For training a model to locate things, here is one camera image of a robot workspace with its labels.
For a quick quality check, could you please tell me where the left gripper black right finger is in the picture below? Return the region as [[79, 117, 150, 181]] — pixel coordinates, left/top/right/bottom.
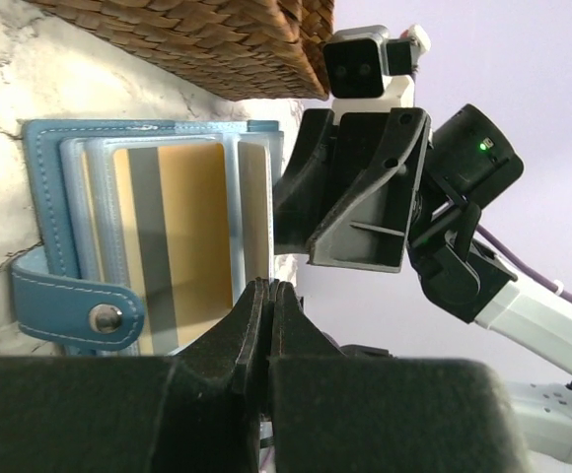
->
[[269, 283, 531, 472]]

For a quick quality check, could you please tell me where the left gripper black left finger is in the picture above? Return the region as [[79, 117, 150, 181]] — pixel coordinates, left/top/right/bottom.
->
[[0, 280, 268, 472]]

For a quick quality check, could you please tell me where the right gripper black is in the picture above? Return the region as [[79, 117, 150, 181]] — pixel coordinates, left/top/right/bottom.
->
[[272, 108, 431, 273]]

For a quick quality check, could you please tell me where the gold credit card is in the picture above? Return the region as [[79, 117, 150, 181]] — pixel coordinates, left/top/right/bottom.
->
[[238, 141, 274, 282], [111, 143, 233, 355]]

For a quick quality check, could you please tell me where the blue leather card holder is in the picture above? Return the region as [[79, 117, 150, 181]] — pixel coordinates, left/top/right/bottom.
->
[[12, 119, 283, 357]]

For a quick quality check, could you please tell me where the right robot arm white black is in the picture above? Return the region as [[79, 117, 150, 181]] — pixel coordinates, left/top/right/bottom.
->
[[273, 104, 572, 464]]

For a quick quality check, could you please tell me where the brown woven divided basket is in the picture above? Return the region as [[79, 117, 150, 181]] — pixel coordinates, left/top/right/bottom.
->
[[36, 0, 334, 101]]

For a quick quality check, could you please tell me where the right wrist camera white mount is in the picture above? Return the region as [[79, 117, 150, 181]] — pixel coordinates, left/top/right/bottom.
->
[[322, 25, 431, 122]]

